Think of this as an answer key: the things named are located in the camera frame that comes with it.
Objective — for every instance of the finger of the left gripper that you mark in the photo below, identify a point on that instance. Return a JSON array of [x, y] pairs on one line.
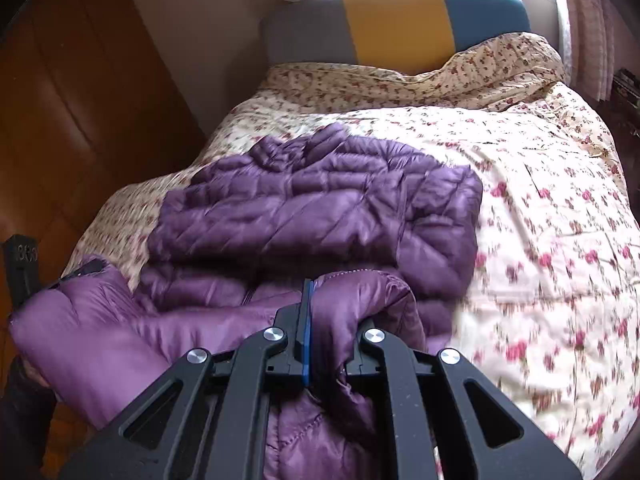
[[82, 269]]

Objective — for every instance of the cluttered wooden side shelf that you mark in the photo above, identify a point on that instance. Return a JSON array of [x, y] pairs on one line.
[[622, 112]]

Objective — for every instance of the grey yellow blue headboard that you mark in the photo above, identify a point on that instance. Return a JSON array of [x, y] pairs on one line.
[[409, 36]]

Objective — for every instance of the small-flower floral duvet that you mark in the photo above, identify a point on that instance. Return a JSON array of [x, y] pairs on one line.
[[494, 75]]

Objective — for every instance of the wooden wardrobe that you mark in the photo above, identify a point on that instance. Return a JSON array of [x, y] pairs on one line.
[[87, 107]]

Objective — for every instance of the large-flower floral quilt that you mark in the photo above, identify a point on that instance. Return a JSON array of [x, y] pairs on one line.
[[552, 314]]

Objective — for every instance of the purple quilted down jacket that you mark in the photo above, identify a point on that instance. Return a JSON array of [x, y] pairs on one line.
[[384, 231]]

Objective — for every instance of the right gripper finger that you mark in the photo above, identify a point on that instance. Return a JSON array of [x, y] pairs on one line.
[[206, 417]]

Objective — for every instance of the pink curtain right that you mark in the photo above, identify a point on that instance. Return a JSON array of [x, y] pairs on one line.
[[597, 38]]

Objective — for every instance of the person's left hand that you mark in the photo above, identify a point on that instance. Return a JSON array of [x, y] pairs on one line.
[[32, 373]]

